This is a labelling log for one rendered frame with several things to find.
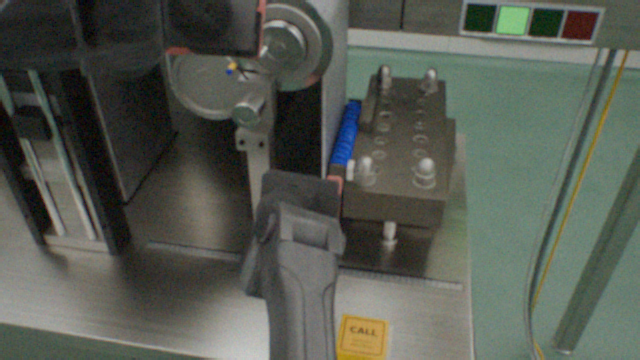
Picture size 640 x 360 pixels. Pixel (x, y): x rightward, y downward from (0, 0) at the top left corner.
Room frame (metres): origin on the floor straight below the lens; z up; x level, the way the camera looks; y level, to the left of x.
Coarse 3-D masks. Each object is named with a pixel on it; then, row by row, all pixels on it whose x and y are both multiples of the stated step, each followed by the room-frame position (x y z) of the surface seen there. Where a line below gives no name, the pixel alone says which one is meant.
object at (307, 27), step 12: (276, 12) 0.72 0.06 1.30; (288, 12) 0.71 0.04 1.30; (300, 12) 0.71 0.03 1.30; (300, 24) 0.71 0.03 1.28; (312, 24) 0.71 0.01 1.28; (312, 36) 0.71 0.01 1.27; (312, 48) 0.71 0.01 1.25; (252, 60) 0.73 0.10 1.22; (312, 60) 0.71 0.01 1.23; (264, 72) 0.72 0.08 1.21; (300, 72) 0.71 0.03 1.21
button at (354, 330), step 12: (348, 324) 0.49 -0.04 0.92; (360, 324) 0.49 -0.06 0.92; (372, 324) 0.49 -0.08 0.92; (384, 324) 0.49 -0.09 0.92; (348, 336) 0.47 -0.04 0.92; (360, 336) 0.47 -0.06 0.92; (372, 336) 0.47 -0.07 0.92; (384, 336) 0.47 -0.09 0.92; (348, 348) 0.45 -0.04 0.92; (360, 348) 0.45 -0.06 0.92; (372, 348) 0.45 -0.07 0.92; (384, 348) 0.45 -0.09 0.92
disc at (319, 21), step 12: (276, 0) 0.72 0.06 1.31; (288, 0) 0.72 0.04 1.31; (300, 0) 0.72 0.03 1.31; (312, 12) 0.71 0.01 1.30; (324, 24) 0.71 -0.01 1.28; (324, 36) 0.71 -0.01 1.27; (324, 48) 0.71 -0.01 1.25; (240, 60) 0.73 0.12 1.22; (324, 60) 0.71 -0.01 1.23; (252, 72) 0.73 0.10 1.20; (312, 72) 0.71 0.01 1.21; (324, 72) 0.71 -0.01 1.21; (276, 84) 0.72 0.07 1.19; (288, 84) 0.72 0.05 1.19; (300, 84) 0.72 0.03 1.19; (312, 84) 0.72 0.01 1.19
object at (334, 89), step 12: (336, 60) 0.82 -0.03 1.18; (336, 72) 0.82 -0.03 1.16; (324, 84) 0.72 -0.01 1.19; (336, 84) 0.82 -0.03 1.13; (324, 96) 0.72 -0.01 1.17; (336, 96) 0.82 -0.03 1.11; (324, 108) 0.72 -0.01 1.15; (336, 108) 0.83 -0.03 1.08; (324, 120) 0.72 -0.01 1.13; (336, 120) 0.83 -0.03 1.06; (324, 132) 0.72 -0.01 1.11; (336, 132) 0.83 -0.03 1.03; (324, 144) 0.72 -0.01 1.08; (324, 156) 0.72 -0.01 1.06; (324, 168) 0.72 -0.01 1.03
